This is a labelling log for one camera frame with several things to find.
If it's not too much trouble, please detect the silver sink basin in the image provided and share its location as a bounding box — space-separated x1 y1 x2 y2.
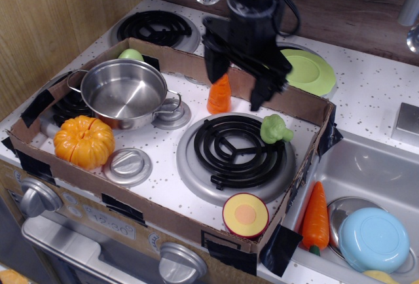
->
283 132 418 283

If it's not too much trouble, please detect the orange toy pumpkin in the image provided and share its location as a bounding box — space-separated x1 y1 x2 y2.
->
53 115 115 171

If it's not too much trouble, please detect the hanging metal ladle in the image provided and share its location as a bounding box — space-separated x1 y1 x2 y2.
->
406 24 419 54

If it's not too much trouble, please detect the light blue plastic bowl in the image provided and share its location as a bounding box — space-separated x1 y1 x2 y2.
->
338 207 410 273

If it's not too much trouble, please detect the orange toy carrot piece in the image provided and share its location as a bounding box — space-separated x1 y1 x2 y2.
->
207 74 231 115

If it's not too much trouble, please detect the grey stovetop knob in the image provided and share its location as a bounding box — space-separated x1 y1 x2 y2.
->
103 148 153 188
152 99 191 130

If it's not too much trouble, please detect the silver metal lid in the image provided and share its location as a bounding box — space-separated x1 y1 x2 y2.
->
327 196 418 279

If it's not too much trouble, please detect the brown cardboard fence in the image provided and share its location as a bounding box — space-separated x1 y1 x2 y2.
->
8 38 340 277

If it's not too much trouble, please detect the halved toy peach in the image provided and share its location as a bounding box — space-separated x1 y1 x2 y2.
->
223 193 269 239

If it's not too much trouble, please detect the black front left burner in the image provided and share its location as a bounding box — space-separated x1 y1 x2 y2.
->
40 90 94 127

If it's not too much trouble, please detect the oven clock display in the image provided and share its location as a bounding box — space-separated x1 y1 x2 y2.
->
82 205 136 240

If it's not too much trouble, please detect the black front right burner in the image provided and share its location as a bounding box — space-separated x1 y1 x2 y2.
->
176 113 296 206

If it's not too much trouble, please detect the stainless steel pot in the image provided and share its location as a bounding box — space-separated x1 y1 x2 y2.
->
67 59 174 130

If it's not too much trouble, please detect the grey oven knob left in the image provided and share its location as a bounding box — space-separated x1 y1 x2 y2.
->
20 177 64 218

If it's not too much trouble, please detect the pale green toy ball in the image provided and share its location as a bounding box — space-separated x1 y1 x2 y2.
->
118 48 144 62

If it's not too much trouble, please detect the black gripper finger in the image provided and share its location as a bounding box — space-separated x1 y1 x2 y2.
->
250 75 288 111
204 43 230 84

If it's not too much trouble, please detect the light green plastic plate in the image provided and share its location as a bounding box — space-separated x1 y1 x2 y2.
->
282 48 337 96

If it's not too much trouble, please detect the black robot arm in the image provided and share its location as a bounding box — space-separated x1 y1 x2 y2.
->
202 0 294 111

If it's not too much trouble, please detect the black burner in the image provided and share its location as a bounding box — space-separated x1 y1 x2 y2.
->
110 10 201 53
176 113 296 206
40 90 94 127

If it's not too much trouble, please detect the yellow object bottom left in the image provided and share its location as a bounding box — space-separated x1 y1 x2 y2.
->
0 270 28 284

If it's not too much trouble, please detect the silver faucet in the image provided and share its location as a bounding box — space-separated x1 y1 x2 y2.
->
397 0 418 26

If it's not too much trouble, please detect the grey stovetop knob front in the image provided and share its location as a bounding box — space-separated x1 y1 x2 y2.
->
103 148 153 188

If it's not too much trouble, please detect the grey oven knob right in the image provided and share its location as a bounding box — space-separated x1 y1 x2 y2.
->
158 242 208 284

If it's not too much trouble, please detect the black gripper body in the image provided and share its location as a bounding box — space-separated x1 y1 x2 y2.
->
202 1 292 77

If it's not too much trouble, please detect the grey oven door handle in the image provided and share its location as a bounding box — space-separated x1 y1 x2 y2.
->
22 216 162 283

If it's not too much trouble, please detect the black rear left burner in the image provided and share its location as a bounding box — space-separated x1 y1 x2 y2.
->
110 10 201 53

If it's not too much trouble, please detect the grey oven knob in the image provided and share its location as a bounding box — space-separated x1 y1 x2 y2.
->
20 177 64 218
158 242 208 284

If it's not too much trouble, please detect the grey stovetop knob centre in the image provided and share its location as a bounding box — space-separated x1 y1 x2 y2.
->
152 99 191 130

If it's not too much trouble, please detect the yellow toy in sink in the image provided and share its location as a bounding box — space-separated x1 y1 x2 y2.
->
363 270 399 284

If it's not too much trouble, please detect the green toy broccoli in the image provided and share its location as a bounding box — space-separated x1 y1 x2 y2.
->
260 114 294 144

